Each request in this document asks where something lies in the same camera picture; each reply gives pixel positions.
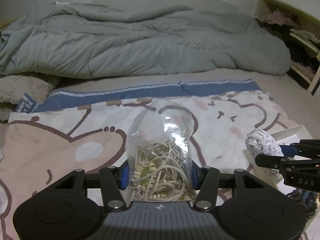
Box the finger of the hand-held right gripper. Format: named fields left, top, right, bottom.
left=279, top=139, right=320, bottom=160
left=254, top=154, right=294, bottom=173

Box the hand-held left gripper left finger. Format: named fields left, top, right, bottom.
left=54, top=166, right=129, bottom=210

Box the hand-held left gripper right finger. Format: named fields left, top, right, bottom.
left=191, top=166, right=266, bottom=210

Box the white cardboard box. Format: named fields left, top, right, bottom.
left=246, top=125, right=305, bottom=189

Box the white crocheted pouch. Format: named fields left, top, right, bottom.
left=244, top=128, right=285, bottom=180

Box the clear plastic bag of cords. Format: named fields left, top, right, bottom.
left=124, top=99, right=197, bottom=202

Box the blue floral embroidered pouch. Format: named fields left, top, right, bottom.
left=299, top=189, right=317, bottom=218

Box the cartoon printed blanket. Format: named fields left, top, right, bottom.
left=0, top=79, right=320, bottom=240

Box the pink fluffy garment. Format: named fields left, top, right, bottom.
left=291, top=60, right=317, bottom=81

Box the cream wooden shelf unit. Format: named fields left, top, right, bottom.
left=254, top=0, right=320, bottom=96

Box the folded beige garment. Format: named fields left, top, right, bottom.
left=289, top=28, right=320, bottom=44

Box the blue white striped cloth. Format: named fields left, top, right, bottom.
left=15, top=92, right=40, bottom=113

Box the crumpled pink garment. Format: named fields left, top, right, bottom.
left=264, top=9, right=301, bottom=28

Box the beige fluffy blanket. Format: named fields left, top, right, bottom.
left=0, top=73, right=62, bottom=123

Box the grey green duvet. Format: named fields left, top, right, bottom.
left=0, top=3, right=292, bottom=80

